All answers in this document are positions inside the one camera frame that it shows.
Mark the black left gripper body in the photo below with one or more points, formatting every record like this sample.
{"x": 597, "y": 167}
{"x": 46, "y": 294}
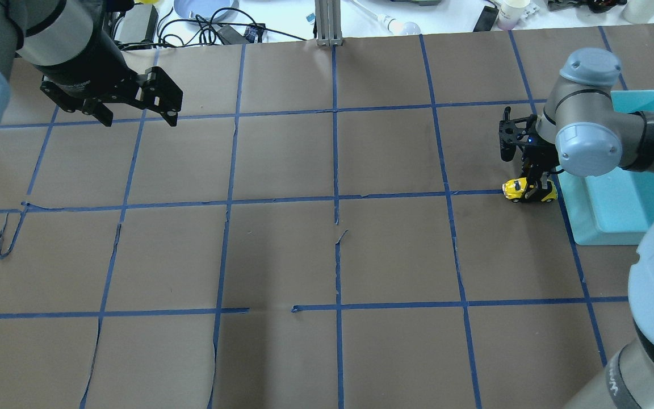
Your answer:
{"x": 89, "y": 67}

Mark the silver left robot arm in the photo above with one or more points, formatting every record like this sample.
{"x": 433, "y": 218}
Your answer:
{"x": 47, "y": 33}

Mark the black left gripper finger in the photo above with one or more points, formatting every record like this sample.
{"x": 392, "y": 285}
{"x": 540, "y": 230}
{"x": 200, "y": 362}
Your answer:
{"x": 98, "y": 110}
{"x": 159, "y": 94}

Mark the aluminium frame post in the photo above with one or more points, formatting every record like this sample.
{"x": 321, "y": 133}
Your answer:
{"x": 328, "y": 25}

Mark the turquoise plastic storage bin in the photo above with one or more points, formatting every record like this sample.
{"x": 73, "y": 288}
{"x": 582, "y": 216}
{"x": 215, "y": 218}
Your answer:
{"x": 612, "y": 209}

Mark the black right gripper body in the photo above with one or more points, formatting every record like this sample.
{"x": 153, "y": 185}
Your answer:
{"x": 533, "y": 168}

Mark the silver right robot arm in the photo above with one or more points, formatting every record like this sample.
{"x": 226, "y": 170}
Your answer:
{"x": 580, "y": 131}

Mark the yellow toy beetle car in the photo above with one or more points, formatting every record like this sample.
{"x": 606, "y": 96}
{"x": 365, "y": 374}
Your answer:
{"x": 520, "y": 190}

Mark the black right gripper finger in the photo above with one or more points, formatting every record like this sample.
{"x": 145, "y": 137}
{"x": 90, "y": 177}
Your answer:
{"x": 531, "y": 172}
{"x": 546, "y": 185}

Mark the light blue plate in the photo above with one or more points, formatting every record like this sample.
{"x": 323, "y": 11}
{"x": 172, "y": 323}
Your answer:
{"x": 190, "y": 9}

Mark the white paper cup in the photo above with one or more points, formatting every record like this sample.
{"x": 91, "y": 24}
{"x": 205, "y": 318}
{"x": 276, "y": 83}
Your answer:
{"x": 510, "y": 13}

